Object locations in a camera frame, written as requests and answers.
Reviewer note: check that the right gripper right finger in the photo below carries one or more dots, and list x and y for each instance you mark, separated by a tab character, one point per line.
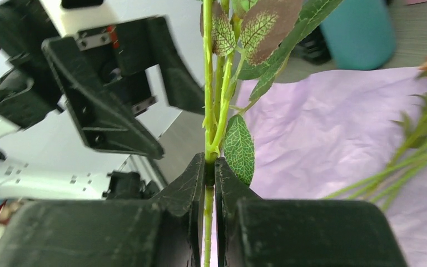
252	231

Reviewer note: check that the large pink rose stem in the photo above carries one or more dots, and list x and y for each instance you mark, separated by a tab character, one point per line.
246	44

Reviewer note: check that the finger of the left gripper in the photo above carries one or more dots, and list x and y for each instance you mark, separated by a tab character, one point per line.
102	101
146	42

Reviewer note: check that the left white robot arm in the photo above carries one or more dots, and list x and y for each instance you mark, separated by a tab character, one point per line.
19	179

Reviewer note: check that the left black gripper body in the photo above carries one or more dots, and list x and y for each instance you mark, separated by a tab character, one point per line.
29	90

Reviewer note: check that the teal vase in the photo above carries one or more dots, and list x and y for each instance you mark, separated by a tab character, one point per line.
360	35

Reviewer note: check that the pink flower bouquet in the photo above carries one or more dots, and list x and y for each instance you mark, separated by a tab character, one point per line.
411	157

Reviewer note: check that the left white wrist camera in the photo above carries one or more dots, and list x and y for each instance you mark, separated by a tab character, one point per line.
69	21

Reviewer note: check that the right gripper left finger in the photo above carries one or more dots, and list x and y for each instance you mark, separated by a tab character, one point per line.
165	230

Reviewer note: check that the purple and pink wrapping paper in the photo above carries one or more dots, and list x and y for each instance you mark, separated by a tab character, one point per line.
335	128

